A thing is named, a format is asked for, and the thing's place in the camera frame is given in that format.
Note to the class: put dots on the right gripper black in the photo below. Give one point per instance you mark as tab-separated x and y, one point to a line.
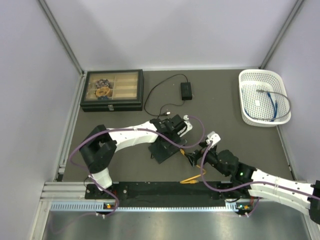
193	157

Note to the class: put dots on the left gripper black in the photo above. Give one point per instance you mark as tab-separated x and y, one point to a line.
176	135

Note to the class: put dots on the black network switch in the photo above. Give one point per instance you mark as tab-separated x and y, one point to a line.
161	150

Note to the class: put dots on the black power adapter with cord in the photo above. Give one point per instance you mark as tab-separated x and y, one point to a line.
186	94

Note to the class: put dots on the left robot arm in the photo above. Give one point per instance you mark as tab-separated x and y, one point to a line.
101	144

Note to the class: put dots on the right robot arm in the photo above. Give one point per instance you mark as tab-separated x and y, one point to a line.
248	181

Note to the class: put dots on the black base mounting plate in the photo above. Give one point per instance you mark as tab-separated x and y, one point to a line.
171	194

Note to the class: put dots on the black jewelry display box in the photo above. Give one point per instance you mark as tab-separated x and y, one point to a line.
113	91

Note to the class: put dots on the white perforated plastic basket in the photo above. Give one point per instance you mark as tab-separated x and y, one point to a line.
263	98

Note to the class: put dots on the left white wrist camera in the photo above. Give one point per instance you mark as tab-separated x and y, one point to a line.
189	126

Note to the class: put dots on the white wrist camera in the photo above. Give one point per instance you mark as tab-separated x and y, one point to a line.
212	138
189	126

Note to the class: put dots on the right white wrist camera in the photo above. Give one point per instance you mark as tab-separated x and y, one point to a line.
212	138

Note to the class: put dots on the white slotted cable duct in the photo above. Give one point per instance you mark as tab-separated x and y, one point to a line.
90	206

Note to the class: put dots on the aluminium frame rail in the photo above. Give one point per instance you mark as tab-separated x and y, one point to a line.
63	191

